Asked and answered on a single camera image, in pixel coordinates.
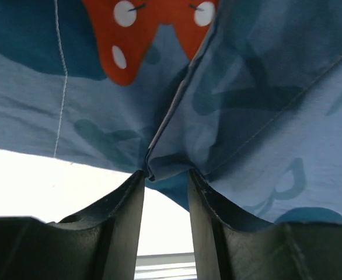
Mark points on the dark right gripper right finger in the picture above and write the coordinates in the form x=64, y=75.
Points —
x=230, y=243

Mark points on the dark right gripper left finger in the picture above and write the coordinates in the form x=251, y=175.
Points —
x=98, y=242

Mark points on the blue cartoon mouse placemat cloth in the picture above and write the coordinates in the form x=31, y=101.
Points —
x=247, y=93

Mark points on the aluminium mounting rail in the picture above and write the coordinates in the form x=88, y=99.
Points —
x=166, y=267

